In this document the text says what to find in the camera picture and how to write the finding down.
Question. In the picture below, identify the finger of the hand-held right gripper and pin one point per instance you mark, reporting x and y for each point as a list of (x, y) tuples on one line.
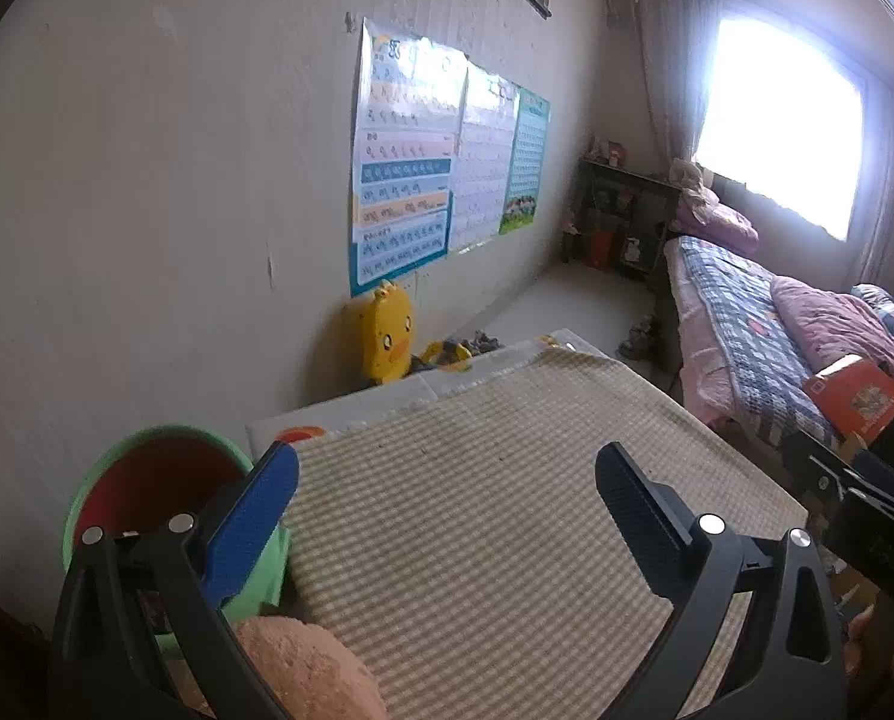
[(818, 461)]

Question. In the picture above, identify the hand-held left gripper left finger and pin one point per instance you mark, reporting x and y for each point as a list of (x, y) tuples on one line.
[(252, 525)]

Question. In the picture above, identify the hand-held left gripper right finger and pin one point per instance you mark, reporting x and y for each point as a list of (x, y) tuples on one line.
[(638, 517)]

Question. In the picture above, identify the green bin with red inside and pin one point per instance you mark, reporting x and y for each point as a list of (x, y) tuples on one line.
[(154, 480)]

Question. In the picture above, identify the orange red box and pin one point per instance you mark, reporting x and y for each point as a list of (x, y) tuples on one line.
[(859, 397)]

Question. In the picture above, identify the pink quilt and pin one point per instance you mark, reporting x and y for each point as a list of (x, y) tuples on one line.
[(829, 322)]

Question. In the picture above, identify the green striped table mat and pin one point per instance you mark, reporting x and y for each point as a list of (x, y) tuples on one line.
[(492, 510)]

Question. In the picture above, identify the peach plush toy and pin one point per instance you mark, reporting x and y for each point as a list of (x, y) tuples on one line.
[(304, 667)]

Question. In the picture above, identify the blue plaid pillow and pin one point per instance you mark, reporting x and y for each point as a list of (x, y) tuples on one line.
[(886, 307)]

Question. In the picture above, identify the pair of shoes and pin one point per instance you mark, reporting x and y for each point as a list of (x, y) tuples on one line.
[(634, 341)]

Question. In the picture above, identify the bed with plaid quilt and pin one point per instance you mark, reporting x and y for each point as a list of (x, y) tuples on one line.
[(724, 300)]

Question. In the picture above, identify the yellow duck toy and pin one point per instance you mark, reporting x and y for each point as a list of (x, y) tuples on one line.
[(385, 337)]

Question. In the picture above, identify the yellow toy truck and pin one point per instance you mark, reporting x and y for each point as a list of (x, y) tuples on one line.
[(447, 352)]

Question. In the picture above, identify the folded purple blanket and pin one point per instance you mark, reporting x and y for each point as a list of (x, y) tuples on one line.
[(717, 225)]

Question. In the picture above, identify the patterned window curtain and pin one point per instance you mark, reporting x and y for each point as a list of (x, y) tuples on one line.
[(889, 202), (672, 67)]

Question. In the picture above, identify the small red bin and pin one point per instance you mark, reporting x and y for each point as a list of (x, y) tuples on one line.
[(601, 249)]

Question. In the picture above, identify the beige crumpled cloth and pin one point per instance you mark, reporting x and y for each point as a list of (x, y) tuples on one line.
[(687, 174)]

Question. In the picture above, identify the bright window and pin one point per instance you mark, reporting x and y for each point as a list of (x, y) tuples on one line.
[(777, 127)]

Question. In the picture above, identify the dark corner shelf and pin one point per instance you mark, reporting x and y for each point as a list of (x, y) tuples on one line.
[(627, 172)]

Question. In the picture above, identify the green number wall poster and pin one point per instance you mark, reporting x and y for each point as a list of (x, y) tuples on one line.
[(526, 157)]

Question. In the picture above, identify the white chart wall poster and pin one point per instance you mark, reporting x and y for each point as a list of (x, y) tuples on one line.
[(484, 165)]

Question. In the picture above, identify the blue letter wall poster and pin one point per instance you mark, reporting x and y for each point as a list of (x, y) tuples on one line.
[(402, 165)]

